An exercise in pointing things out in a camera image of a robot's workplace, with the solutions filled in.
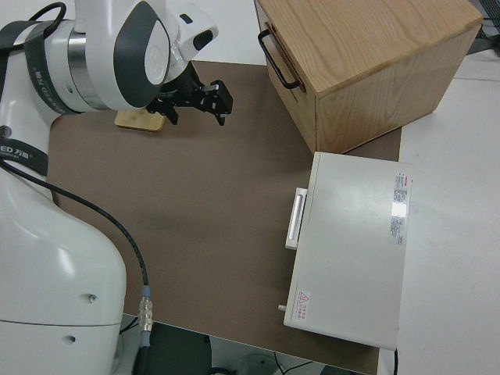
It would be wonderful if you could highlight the wooden mug stand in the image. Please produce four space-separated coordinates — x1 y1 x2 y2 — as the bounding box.
114 108 166 134

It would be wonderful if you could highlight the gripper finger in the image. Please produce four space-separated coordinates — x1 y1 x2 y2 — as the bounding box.
164 104 181 127
202 79 235 127

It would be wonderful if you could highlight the white toaster oven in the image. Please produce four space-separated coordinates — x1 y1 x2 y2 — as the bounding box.
277 151 414 350

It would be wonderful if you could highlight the black strap cable loop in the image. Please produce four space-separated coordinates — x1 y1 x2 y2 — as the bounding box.
0 2 68 54

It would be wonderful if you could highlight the black cable with metal connector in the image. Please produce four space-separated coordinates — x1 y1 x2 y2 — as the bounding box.
0 158 155 375

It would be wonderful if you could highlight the black drawer handle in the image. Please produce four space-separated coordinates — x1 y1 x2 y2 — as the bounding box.
257 30 298 90

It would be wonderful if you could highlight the wooden drawer box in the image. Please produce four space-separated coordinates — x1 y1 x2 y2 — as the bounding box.
253 0 484 154

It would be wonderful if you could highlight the brown table mat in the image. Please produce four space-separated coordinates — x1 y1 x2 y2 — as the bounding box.
45 60 403 375

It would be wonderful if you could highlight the white oven door handle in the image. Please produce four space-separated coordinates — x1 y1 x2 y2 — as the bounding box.
284 187 309 251

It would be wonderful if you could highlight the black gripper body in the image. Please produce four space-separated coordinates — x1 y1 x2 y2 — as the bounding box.
147 62 215 115

